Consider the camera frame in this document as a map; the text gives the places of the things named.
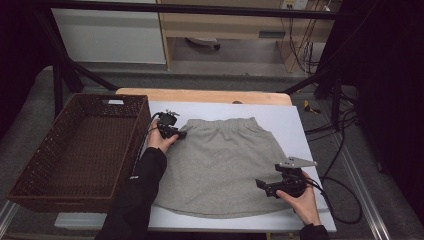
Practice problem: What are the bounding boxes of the white power strip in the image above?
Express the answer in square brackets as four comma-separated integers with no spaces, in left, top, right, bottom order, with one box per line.
[281,0,309,10]

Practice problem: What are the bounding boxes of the chair base with caster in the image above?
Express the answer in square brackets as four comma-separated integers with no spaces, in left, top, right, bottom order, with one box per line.
[184,37,222,51]

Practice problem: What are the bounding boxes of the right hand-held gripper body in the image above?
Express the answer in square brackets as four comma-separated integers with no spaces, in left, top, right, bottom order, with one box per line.
[269,156,318,199]

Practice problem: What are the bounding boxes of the left hand-held gripper cable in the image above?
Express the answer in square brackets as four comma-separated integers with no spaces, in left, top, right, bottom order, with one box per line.
[131,112,163,178]

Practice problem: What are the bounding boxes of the person's left hand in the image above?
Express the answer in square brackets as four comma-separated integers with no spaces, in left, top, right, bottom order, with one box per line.
[147,119,179,155]

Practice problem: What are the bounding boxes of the aluminium rail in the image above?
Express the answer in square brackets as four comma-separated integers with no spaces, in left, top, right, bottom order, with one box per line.
[0,199,18,240]
[333,133,391,240]

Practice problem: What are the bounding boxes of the right hand-held gripper cable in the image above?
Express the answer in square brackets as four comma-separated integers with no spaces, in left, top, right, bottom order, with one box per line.
[304,178,364,225]

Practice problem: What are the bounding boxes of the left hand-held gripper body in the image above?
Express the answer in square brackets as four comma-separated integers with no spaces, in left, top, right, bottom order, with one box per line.
[157,110,180,139]

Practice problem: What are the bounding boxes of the brown woven basket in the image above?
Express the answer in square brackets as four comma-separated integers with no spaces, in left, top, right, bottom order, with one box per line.
[6,93,152,214]

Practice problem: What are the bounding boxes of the black curtain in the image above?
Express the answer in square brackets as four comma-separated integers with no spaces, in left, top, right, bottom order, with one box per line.
[0,0,59,141]
[316,0,424,228]

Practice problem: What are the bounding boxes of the hand-held gripper cable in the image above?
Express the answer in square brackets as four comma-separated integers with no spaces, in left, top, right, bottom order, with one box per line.
[304,178,364,225]
[131,112,163,178]

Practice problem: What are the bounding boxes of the grey skirt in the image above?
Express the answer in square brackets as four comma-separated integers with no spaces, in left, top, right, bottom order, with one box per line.
[152,116,294,219]

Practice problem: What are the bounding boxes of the person's right hand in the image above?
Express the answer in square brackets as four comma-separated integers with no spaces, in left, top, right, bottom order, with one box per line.
[276,171,322,227]

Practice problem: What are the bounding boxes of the hanging black cables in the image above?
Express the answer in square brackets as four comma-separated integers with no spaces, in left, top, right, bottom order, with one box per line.
[281,9,322,75]

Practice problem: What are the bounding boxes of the black floor cables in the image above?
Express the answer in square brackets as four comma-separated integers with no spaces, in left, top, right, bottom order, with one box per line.
[304,94,359,174]

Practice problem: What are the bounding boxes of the white cabinet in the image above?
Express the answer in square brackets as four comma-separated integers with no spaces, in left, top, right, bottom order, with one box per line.
[51,8,167,65]

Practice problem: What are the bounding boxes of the yellow and black tool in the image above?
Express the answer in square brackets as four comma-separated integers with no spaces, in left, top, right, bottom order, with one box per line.
[303,99,322,115]

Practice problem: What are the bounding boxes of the light wooden desk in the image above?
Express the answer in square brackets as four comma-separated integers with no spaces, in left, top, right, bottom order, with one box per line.
[156,0,343,74]

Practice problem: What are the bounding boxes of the light wooden table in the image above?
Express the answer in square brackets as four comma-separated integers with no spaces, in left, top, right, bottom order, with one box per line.
[115,87,294,107]

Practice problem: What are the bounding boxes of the black metal stand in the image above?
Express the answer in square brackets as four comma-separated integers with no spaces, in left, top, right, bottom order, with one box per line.
[282,63,344,131]
[34,9,119,118]

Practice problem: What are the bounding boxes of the black metal crossbar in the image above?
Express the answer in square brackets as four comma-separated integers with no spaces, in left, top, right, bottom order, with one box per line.
[33,1,354,20]

